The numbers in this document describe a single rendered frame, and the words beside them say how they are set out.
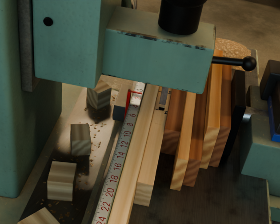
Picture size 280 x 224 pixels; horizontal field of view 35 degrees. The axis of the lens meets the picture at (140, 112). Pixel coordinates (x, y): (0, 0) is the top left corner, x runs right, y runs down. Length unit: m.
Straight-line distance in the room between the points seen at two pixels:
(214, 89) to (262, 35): 2.47
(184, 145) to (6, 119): 0.23
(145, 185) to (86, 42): 0.18
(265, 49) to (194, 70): 2.38
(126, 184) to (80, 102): 0.37
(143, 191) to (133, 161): 0.04
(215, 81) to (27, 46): 0.28
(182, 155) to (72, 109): 0.35
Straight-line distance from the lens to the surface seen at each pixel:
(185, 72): 0.56
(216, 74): 0.68
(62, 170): 0.67
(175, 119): 0.62
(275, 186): 0.65
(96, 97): 0.83
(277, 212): 0.66
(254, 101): 0.67
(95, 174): 0.72
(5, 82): 0.54
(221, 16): 3.22
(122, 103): 0.79
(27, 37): 0.54
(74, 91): 0.89
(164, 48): 0.55
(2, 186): 0.67
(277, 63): 0.68
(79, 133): 0.74
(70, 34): 0.52
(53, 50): 0.54
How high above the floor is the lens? 1.33
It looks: 38 degrees down
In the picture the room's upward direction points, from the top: 9 degrees clockwise
